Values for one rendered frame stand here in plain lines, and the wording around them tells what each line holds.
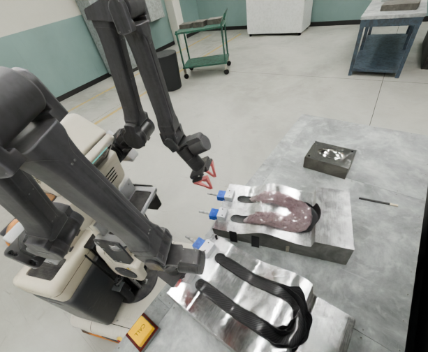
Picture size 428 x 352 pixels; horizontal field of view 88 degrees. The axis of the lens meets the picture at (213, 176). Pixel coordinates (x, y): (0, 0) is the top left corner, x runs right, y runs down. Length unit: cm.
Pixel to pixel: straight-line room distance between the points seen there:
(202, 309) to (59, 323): 151
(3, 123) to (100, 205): 16
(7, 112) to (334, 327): 83
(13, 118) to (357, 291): 94
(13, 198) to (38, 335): 181
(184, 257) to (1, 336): 199
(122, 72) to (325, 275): 92
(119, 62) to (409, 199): 120
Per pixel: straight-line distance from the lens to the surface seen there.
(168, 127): 76
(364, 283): 96
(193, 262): 56
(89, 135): 75
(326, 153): 129
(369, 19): 427
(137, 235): 45
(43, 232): 58
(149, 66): 70
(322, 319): 82
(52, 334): 216
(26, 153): 32
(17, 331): 236
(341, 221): 93
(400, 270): 103
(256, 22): 732
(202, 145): 77
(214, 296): 80
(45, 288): 121
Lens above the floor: 164
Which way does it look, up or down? 43 degrees down
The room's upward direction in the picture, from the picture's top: 12 degrees counter-clockwise
